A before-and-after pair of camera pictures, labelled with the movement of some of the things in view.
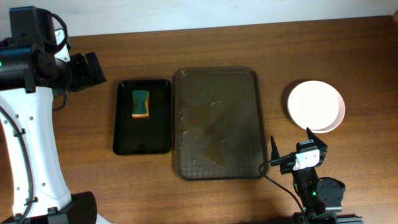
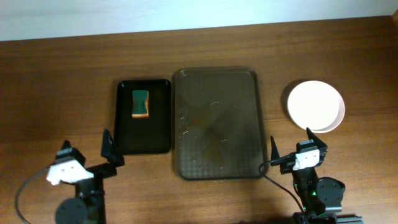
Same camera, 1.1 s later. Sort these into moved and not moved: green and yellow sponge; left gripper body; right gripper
Moved: left gripper body
Not moved: green and yellow sponge; right gripper
